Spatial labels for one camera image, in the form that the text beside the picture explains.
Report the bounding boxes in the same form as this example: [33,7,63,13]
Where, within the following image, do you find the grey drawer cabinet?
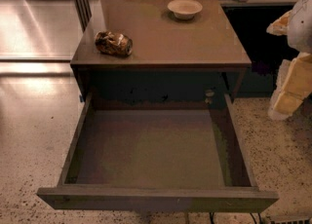
[71,0,251,108]

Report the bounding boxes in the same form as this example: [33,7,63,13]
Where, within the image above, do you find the drawer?
[37,96,279,213]

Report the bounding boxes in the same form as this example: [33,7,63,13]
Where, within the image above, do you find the grey power strip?
[265,215,312,224]

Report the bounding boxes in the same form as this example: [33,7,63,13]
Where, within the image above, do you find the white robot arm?
[266,0,312,121]

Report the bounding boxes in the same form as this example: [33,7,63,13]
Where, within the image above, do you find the crushed brown soda can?
[95,31,133,56]

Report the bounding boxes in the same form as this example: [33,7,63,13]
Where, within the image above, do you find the white ceramic bowl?
[168,0,203,20]

